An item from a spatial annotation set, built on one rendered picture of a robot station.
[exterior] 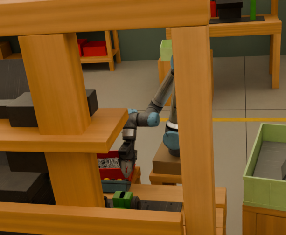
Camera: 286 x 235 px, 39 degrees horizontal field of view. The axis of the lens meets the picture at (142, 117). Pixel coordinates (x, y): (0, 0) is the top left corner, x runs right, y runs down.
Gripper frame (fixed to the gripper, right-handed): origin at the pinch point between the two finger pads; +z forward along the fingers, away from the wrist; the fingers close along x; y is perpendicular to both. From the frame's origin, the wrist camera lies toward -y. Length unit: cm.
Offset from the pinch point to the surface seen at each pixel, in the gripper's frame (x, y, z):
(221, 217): -50, -13, 17
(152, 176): -9.6, 19.1, -0.9
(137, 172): 2.0, 31.3, -3.1
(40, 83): -2, -100, -23
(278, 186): -75, 0, 2
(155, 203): -18.1, -10.1, 13.2
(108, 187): 7.1, -5.4, 6.6
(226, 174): -44, 180, -10
